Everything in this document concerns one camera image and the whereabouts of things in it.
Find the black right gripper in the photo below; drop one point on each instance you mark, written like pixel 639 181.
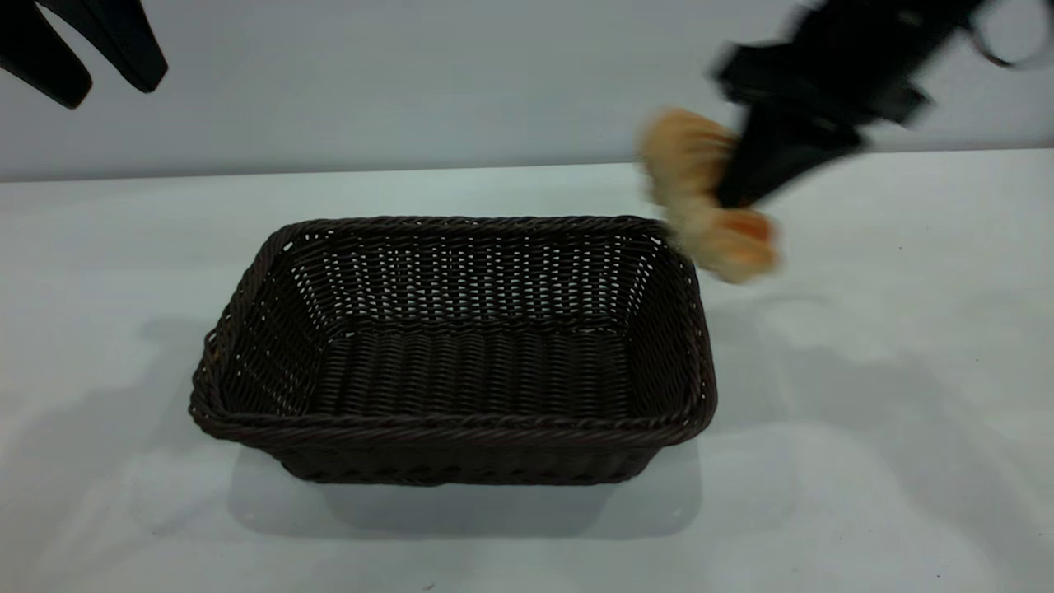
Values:
pixel 856 58

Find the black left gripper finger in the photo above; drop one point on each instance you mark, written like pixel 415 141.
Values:
pixel 41 58
pixel 123 41

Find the ridged golden bread loaf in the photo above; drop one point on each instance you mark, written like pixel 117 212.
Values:
pixel 687 165

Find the black woven wicker basket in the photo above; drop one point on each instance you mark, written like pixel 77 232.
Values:
pixel 461 379

